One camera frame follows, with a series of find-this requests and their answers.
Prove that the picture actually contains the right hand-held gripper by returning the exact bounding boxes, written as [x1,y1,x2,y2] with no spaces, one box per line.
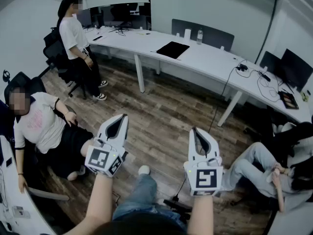
[183,127,224,197]

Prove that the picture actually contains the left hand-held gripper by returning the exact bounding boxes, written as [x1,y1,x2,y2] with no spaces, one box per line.
[85,114,129,178]

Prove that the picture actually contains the black cloth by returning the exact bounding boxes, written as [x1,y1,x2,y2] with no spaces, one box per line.
[156,41,190,60]

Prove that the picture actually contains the person's right forearm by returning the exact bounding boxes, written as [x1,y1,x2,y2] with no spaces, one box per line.
[187,194,215,235]

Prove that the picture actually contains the person's left forearm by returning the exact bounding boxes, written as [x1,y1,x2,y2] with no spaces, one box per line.
[62,172,114,235]

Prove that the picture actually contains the black floor power strip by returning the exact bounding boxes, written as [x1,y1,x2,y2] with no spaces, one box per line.
[163,198,193,214]

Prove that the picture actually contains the person's blue jeans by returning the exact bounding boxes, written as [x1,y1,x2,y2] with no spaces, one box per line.
[112,172,187,228]

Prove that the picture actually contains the black office chair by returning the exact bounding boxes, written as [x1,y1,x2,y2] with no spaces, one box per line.
[3,71,77,202]
[43,26,88,100]

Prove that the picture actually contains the clear plastic water bottle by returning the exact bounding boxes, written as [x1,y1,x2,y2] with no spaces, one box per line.
[196,27,204,46]

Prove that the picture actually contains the black monitor with stand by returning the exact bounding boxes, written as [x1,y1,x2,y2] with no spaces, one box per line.
[100,4,139,33]

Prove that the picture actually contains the small black monitor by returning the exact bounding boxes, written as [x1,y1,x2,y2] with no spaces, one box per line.
[77,8,92,28]

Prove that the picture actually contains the black computer monitor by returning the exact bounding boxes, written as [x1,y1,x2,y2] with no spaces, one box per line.
[280,48,313,92]

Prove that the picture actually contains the long black cable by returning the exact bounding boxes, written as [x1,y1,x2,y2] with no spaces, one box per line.
[207,66,245,135]

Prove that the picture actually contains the looped black cable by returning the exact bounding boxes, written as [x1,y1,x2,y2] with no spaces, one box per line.
[256,70,282,103]

